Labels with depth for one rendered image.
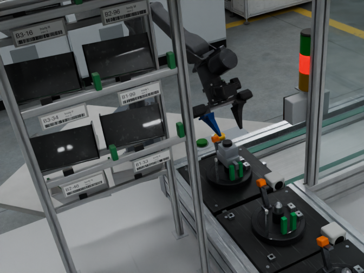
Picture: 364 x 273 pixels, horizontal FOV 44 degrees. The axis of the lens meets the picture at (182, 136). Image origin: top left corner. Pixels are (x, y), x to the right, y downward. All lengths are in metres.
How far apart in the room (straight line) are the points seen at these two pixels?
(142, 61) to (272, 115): 2.74
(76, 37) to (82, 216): 2.90
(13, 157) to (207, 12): 2.32
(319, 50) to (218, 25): 3.62
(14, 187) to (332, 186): 1.10
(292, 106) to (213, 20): 3.52
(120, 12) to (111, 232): 0.80
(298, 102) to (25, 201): 0.99
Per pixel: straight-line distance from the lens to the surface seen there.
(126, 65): 0.90
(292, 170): 1.50
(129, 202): 1.52
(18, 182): 1.77
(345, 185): 1.47
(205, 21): 4.65
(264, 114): 3.60
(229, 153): 1.31
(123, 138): 0.97
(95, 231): 1.45
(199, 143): 1.54
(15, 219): 3.04
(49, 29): 0.79
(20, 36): 0.78
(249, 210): 1.27
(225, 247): 1.19
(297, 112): 1.23
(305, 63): 1.18
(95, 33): 4.28
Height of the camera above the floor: 1.83
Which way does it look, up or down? 33 degrees down
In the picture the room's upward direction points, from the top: 8 degrees counter-clockwise
